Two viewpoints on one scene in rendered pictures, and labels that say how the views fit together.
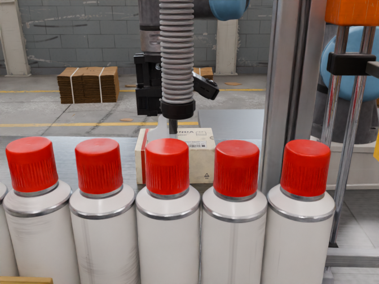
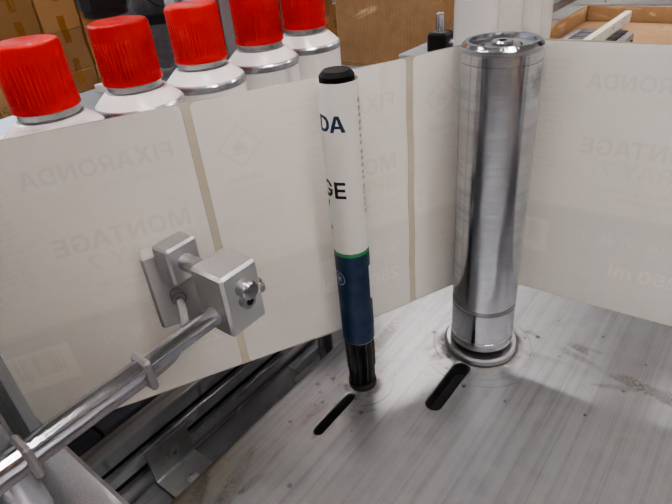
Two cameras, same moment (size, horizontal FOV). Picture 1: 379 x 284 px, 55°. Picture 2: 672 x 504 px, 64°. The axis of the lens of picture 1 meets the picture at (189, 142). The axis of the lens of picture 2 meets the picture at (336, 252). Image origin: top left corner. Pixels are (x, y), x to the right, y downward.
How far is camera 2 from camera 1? 0.27 m
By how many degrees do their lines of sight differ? 46
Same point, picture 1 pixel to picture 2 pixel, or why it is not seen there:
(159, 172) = (206, 31)
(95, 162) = (141, 33)
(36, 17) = not seen: outside the picture
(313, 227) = (336, 54)
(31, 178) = (64, 84)
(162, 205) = (222, 73)
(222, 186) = (260, 35)
